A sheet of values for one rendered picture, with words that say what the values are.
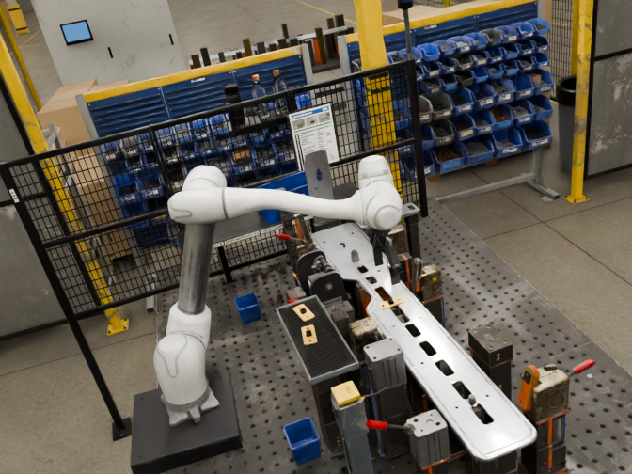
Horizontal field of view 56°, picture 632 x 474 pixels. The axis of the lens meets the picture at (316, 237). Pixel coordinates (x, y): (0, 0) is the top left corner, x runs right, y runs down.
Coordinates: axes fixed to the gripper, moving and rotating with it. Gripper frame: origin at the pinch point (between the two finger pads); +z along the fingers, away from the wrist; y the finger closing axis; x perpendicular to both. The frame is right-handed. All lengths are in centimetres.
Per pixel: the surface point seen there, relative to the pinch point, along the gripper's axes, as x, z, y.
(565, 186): 234, 113, -200
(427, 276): 16.3, 9.7, -3.5
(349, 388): -32, -2, 49
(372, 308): -6.5, 13.5, -1.0
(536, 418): 14, 17, 62
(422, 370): -5.8, 13.5, 35.2
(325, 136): 15, -16, -101
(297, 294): -29.6, 5.8, -12.0
